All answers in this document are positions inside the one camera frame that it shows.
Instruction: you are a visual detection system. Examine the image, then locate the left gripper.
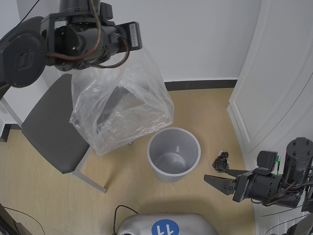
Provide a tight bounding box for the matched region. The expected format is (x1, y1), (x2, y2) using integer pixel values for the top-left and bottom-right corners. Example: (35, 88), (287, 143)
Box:
(52, 22), (143, 71)

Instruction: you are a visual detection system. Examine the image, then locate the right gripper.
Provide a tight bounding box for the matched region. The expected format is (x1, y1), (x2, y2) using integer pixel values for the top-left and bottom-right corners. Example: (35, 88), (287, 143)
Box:
(204, 168), (302, 209)

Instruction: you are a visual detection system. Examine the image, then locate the black plastic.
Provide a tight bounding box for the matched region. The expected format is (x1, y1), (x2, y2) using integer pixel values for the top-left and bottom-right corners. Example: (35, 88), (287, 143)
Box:
(212, 151), (230, 173)

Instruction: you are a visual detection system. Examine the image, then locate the clear plastic bag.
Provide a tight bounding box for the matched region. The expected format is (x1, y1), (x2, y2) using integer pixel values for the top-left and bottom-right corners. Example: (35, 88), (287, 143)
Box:
(69, 47), (174, 157)

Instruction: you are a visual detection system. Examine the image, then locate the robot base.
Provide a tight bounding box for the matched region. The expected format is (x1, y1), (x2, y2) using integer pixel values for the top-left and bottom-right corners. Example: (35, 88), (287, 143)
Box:
(119, 213), (219, 235)

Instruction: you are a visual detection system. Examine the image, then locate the white trash bin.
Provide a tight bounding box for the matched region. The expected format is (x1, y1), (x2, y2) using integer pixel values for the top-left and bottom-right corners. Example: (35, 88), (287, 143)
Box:
(147, 127), (201, 182)

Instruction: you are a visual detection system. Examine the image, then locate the grey chair with white legs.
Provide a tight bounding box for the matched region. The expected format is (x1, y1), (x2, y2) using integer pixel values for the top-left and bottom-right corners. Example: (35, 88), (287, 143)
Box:
(0, 73), (134, 193)

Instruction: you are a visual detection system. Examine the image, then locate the white wardrobe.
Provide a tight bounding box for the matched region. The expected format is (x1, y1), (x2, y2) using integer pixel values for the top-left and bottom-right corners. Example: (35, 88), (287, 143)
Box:
(227, 0), (313, 235)

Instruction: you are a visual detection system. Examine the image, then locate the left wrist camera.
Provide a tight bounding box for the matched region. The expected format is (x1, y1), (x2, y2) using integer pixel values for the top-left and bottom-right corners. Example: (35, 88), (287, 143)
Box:
(100, 2), (113, 25)

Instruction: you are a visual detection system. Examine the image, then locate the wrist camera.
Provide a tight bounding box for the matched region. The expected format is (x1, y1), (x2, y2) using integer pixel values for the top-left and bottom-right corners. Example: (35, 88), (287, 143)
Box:
(256, 150), (281, 176)
(100, 2), (113, 25)

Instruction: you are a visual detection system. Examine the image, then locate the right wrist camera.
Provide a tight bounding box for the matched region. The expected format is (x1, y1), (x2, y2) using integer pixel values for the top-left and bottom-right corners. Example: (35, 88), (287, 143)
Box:
(256, 150), (281, 176)

